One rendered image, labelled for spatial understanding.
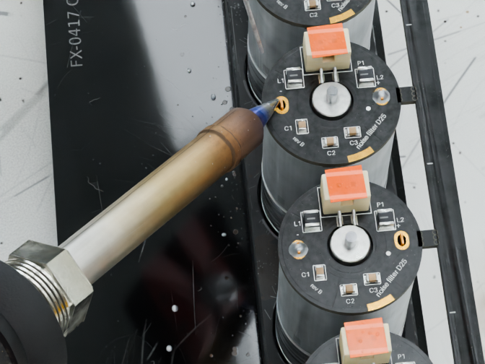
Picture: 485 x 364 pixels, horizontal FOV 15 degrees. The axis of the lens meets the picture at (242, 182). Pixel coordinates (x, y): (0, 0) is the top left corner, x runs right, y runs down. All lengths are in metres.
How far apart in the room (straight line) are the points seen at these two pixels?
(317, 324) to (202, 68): 0.09
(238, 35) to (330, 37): 0.06
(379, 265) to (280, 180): 0.03
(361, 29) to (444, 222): 0.05
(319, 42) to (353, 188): 0.03
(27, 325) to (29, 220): 0.12
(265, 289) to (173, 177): 0.06
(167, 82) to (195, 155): 0.08
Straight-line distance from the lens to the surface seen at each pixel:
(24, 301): 0.27
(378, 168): 0.34
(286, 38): 0.35
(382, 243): 0.32
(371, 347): 0.31
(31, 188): 0.39
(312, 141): 0.33
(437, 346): 0.38
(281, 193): 0.35
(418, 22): 0.34
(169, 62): 0.39
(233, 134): 0.32
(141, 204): 0.30
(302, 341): 0.34
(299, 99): 0.33
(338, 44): 0.33
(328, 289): 0.32
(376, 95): 0.33
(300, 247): 0.32
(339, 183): 0.32
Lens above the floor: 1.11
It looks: 66 degrees down
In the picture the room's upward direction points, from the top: straight up
